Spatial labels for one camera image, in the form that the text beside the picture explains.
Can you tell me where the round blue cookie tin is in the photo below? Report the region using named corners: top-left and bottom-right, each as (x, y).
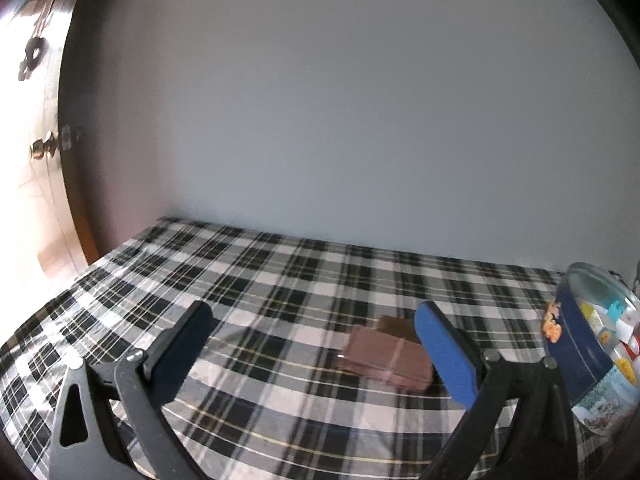
top-left (542, 262), bottom-right (640, 437)

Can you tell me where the brown chocolate bar packet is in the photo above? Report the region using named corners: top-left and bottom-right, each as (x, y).
top-left (334, 315), bottom-right (434, 394)

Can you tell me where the brass door knob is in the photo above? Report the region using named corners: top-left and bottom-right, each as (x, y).
top-left (29, 130), bottom-right (61, 162)

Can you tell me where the dark hanging door ornament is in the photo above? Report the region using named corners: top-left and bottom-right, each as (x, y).
top-left (18, 35), bottom-right (49, 84)

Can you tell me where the wooden door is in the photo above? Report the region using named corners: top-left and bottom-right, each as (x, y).
top-left (0, 0), bottom-right (101, 281)

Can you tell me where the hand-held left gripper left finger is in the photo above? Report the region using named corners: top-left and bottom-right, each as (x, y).
top-left (50, 301), bottom-right (216, 480)

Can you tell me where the plaid bed sheet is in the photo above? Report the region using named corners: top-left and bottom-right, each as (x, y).
top-left (0, 216), bottom-right (640, 480)

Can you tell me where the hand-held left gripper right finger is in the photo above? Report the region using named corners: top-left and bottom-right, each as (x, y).
top-left (414, 301), bottom-right (582, 480)

